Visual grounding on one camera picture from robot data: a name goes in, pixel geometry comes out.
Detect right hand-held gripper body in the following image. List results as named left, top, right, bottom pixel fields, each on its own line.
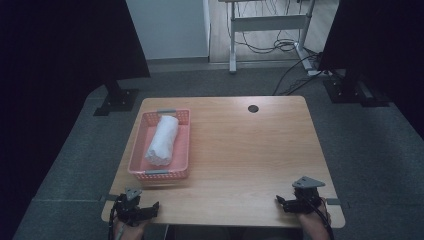
left=283, top=175, right=326, bottom=215

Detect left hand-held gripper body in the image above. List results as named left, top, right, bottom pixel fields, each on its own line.
left=113, top=187, right=145, bottom=227

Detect pink plastic basket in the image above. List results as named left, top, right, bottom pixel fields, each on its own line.
left=127, top=108, right=192, bottom=181

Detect white towel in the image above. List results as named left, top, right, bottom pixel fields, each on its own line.
left=144, top=114, right=180, bottom=167

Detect person's left hand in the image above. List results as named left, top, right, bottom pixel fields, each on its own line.
left=113, top=218, right=148, bottom=240

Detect person's right hand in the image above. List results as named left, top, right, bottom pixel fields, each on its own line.
left=297, top=197, right=331, bottom=234

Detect black stand base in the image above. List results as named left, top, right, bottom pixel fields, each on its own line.
left=322, top=69, right=391, bottom=108
left=93, top=79, right=140, bottom=117

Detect black curtain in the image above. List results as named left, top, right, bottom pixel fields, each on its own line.
left=318, top=0, right=424, bottom=139
left=0, top=0, right=151, bottom=240

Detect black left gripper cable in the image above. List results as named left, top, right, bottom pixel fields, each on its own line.
left=107, top=199, right=120, bottom=240

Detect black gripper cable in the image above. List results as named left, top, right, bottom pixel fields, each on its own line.
left=302, top=193, right=335, bottom=240
left=107, top=199, right=120, bottom=240

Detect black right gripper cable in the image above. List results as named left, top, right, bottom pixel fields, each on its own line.
left=302, top=193, right=335, bottom=240

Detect black floor cables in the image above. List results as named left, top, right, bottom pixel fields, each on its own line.
left=233, top=0, right=344, bottom=97

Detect white desk frame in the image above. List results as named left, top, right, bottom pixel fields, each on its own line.
left=218, top=0, right=322, bottom=78

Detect white wall panel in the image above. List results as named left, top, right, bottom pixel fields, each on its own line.
left=125, top=0, right=212, bottom=61

